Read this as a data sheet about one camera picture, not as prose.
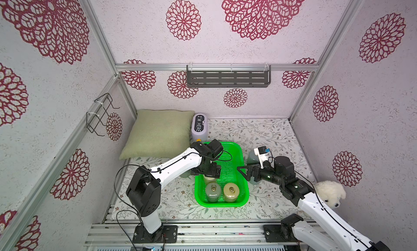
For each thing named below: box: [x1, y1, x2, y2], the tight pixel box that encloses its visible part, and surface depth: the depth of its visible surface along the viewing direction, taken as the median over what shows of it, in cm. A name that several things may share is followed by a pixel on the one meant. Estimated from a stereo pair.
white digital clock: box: [191, 113, 208, 143], surface depth 105 cm
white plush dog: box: [313, 180, 347, 210], surface depth 68 cm
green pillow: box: [119, 109, 195, 160], surface depth 99 cm
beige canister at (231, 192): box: [223, 182, 240, 203], surface depth 80 cm
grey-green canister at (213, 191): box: [205, 182, 222, 203], surface depth 81 cm
